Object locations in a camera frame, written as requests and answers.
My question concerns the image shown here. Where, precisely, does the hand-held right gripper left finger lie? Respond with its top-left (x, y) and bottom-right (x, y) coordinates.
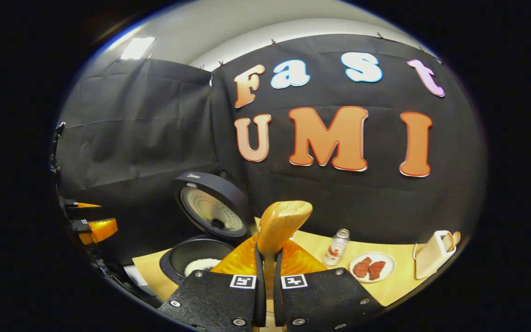
top-left (159, 235), bottom-right (266, 331)

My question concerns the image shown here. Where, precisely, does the red meat piece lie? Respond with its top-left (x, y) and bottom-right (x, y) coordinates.
top-left (352, 257), bottom-right (372, 279)
top-left (368, 260), bottom-right (387, 281)

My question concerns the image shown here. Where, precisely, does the clear plastic drink bottle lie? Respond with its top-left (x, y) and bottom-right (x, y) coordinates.
top-left (323, 228), bottom-right (351, 267)

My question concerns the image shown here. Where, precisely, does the wooden spoon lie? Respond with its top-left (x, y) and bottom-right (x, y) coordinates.
top-left (256, 200), bottom-right (313, 296)

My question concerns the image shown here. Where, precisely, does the white rice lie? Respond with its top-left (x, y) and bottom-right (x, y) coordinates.
top-left (183, 258), bottom-right (222, 278)

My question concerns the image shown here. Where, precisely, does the black rice cooker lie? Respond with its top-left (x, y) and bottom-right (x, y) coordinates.
top-left (159, 171), bottom-right (250, 286)

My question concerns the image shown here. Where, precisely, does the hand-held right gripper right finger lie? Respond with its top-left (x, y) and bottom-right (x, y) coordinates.
top-left (273, 239), bottom-right (384, 331)

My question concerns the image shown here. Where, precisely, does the white toaster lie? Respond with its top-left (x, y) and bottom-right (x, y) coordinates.
top-left (414, 230), bottom-right (457, 280)

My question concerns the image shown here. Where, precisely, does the white round plate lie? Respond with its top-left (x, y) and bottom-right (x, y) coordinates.
top-left (348, 251), bottom-right (396, 284)

